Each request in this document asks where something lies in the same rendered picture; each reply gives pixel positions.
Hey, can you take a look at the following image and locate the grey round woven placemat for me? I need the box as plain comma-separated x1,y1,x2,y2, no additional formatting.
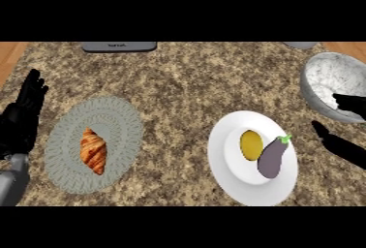
43,95,146,196

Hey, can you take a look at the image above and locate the dark grey flat appliance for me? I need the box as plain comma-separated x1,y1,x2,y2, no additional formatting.
80,41,160,53

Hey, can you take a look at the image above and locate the yellow lemon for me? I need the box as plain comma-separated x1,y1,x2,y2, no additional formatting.
239,129,264,162

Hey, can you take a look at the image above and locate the white marble bowl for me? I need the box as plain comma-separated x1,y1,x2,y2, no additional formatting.
298,51,366,124

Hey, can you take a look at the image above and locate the purple eggplant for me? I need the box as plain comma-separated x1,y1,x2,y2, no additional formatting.
255,134,294,179

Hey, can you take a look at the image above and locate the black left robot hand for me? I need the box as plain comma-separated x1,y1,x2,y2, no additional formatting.
0,68,50,160

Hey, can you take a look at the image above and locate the pale grey round object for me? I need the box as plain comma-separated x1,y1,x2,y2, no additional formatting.
282,41,320,50

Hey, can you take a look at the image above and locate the brown croissant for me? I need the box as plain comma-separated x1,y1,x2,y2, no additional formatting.
78,126,109,176

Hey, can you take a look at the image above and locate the white round plate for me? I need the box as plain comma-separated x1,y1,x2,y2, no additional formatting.
205,110,300,207

